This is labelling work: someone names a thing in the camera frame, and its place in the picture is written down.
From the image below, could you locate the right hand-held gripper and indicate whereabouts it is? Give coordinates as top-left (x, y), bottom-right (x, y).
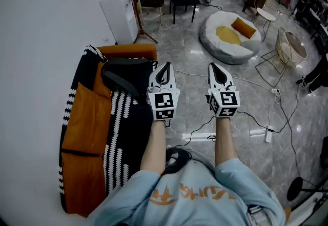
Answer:
top-left (204, 63), bottom-right (241, 118)

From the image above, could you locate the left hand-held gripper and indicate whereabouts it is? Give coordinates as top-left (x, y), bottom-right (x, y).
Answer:
top-left (146, 61), bottom-right (180, 121)

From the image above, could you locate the black backpack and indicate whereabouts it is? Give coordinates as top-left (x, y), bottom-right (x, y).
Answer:
top-left (100, 57), bottom-right (158, 100)

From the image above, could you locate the orange sofa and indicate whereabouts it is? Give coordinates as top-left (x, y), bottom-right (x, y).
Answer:
top-left (59, 43), bottom-right (158, 218)

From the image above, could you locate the person's right forearm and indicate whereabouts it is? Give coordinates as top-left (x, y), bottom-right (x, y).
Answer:
top-left (214, 116), bottom-right (239, 168)

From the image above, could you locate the person's left forearm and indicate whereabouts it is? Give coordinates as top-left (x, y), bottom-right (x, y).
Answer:
top-left (139, 119), bottom-right (167, 176)

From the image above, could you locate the white grey bean bag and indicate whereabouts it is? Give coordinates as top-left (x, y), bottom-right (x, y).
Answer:
top-left (199, 10), bottom-right (262, 66)

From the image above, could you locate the yellow cushion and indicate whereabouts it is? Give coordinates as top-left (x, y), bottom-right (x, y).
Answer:
top-left (215, 26), bottom-right (242, 46)

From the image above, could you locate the orange rectangular pillow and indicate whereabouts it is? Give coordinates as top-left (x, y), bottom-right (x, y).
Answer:
top-left (231, 16), bottom-right (257, 40)

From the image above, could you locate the black white patterned blanket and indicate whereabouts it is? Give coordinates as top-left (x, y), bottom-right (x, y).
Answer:
top-left (58, 45), bottom-right (155, 211)

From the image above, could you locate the white water dispenser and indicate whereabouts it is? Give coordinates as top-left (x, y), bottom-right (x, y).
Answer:
top-left (99, 0), bottom-right (139, 45)

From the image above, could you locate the wooden chair with dark seat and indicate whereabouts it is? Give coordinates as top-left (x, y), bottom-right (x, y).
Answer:
top-left (135, 0), bottom-right (166, 26)

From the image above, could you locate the dark equipment shelf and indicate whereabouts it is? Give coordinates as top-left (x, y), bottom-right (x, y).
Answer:
top-left (292, 0), bottom-right (328, 54)

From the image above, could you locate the person's light blue shirt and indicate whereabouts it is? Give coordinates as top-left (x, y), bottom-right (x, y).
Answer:
top-left (87, 147), bottom-right (286, 226)

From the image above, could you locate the black round stand base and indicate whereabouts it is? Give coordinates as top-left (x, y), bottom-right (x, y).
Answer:
top-left (286, 176), bottom-right (328, 202)

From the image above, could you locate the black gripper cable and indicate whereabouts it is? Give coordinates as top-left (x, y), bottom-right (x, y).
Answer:
top-left (237, 110), bottom-right (270, 133)
top-left (183, 116), bottom-right (216, 147)

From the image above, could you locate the gold wire chair white seat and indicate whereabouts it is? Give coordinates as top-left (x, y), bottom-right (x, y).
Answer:
top-left (252, 0), bottom-right (281, 43)

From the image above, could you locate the gold wire side table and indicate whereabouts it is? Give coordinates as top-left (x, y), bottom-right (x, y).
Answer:
top-left (255, 27), bottom-right (308, 89)

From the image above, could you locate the long black floor cable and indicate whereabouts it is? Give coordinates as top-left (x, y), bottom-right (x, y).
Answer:
top-left (277, 84), bottom-right (320, 188)

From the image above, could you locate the grey chest strap buckle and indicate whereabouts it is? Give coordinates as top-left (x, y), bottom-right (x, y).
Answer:
top-left (247, 204), bottom-right (272, 226)

